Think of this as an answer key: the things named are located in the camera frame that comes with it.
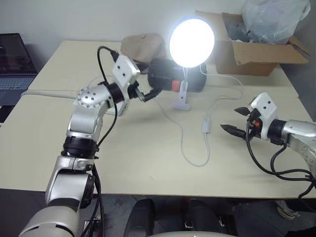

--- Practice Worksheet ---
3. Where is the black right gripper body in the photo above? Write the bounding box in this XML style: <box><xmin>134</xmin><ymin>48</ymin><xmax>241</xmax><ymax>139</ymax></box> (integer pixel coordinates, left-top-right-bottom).
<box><xmin>245</xmin><ymin>108</ymin><xmax>263</xmax><ymax>143</ymax></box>

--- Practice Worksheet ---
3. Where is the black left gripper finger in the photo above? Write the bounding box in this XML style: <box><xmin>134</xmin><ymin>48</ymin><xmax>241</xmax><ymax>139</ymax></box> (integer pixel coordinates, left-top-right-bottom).
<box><xmin>142</xmin><ymin>88</ymin><xmax>162</xmax><ymax>102</ymax></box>
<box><xmin>135</xmin><ymin>63</ymin><xmax>152</xmax><ymax>75</ymax></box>

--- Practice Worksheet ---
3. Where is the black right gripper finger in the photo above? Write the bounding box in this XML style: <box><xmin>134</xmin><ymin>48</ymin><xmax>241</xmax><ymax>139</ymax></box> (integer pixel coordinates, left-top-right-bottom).
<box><xmin>220</xmin><ymin>124</ymin><xmax>248</xmax><ymax>141</ymax></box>
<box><xmin>234</xmin><ymin>107</ymin><xmax>253</xmax><ymax>117</ymax></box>

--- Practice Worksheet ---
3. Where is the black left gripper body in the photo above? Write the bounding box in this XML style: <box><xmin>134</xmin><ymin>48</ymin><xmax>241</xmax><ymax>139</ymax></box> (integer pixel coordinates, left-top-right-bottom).
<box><xmin>128</xmin><ymin>80</ymin><xmax>147</xmax><ymax>101</ymax></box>

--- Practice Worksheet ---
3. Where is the white round clip desk lamp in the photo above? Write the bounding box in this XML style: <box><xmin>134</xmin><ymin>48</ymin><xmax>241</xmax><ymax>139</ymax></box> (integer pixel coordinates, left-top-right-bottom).
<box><xmin>168</xmin><ymin>16</ymin><xmax>215</xmax><ymax>111</ymax></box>

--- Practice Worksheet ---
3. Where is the black cylindrical object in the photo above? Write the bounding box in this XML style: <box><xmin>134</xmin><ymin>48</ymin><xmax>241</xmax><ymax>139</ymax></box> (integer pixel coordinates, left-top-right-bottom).
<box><xmin>147</xmin><ymin>58</ymin><xmax>207</xmax><ymax>93</ymax></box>

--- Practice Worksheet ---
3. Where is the beige cap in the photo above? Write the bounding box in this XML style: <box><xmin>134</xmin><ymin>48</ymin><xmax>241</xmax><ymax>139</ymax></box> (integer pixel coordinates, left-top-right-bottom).
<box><xmin>121</xmin><ymin>33</ymin><xmax>167</xmax><ymax>63</ymax></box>

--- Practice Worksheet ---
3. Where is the brown cardboard box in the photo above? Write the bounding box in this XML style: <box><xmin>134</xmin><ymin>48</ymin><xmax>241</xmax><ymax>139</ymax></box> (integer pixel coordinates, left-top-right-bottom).
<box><xmin>196</xmin><ymin>10</ymin><xmax>311</xmax><ymax>77</ymax></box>

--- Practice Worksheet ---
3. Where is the white sneaker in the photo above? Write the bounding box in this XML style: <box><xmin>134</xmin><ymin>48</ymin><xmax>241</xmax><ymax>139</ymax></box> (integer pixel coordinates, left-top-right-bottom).
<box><xmin>276</xmin><ymin>199</ymin><xmax>300</xmax><ymax>220</ymax></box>

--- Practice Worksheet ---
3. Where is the clear plastic bag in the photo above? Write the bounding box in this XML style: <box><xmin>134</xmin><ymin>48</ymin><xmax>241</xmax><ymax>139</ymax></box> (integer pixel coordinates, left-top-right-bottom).
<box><xmin>241</xmin><ymin>0</ymin><xmax>311</xmax><ymax>45</ymax></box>

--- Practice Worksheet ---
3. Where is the cream robot body shell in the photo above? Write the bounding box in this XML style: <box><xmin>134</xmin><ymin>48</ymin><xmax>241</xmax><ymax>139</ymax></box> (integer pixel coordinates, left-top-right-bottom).
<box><xmin>152</xmin><ymin>230</ymin><xmax>239</xmax><ymax>237</ymax></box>

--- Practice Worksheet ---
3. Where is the dark laptop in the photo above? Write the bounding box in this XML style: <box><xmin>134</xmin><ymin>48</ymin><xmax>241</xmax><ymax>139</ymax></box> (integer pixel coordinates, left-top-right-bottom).
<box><xmin>0</xmin><ymin>33</ymin><xmax>38</xmax><ymax>106</ymax></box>

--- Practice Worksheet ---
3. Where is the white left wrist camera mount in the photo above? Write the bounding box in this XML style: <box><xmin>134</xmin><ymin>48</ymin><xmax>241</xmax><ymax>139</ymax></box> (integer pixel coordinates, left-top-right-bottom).
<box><xmin>111</xmin><ymin>54</ymin><xmax>141</xmax><ymax>92</ymax></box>

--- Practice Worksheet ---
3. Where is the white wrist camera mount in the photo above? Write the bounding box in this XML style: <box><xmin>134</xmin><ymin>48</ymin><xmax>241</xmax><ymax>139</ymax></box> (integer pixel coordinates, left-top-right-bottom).
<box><xmin>249</xmin><ymin>92</ymin><xmax>278</xmax><ymax>139</ymax></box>
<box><xmin>111</xmin><ymin>54</ymin><xmax>141</xmax><ymax>92</ymax></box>

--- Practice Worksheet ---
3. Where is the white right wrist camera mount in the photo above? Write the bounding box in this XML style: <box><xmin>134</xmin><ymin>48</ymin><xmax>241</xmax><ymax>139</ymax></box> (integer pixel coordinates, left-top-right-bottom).
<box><xmin>249</xmin><ymin>92</ymin><xmax>278</xmax><ymax>139</ymax></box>

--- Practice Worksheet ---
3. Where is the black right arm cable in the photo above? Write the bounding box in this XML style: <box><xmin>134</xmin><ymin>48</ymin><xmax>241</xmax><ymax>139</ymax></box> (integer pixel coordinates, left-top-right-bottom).
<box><xmin>245</xmin><ymin>122</ymin><xmax>316</xmax><ymax>205</ymax></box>

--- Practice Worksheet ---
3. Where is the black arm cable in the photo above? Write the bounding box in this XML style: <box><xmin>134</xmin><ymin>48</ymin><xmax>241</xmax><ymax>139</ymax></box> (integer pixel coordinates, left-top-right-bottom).
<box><xmin>82</xmin><ymin>46</ymin><xmax>121</xmax><ymax>237</ymax></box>
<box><xmin>245</xmin><ymin>122</ymin><xmax>316</xmax><ymax>205</ymax></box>

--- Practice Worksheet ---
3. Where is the white inline cord switch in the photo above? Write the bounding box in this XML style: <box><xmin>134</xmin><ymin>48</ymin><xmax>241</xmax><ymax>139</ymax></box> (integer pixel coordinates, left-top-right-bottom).
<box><xmin>201</xmin><ymin>118</ymin><xmax>211</xmax><ymax>134</ymax></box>

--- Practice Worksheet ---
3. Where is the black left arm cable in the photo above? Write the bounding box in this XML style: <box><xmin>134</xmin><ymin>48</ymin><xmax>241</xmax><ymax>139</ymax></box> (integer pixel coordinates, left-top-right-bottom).
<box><xmin>82</xmin><ymin>46</ymin><xmax>121</xmax><ymax>237</ymax></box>

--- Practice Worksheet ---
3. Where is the white lamp cord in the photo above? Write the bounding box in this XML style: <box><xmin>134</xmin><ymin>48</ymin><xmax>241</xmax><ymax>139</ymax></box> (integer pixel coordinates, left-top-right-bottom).
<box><xmin>157</xmin><ymin>64</ymin><xmax>244</xmax><ymax>166</ymax></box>

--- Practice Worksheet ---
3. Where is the white flat power cable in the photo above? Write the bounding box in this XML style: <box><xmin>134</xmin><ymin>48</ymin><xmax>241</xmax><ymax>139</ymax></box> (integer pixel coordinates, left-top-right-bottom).
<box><xmin>20</xmin><ymin>89</ymin><xmax>80</xmax><ymax>100</ymax></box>

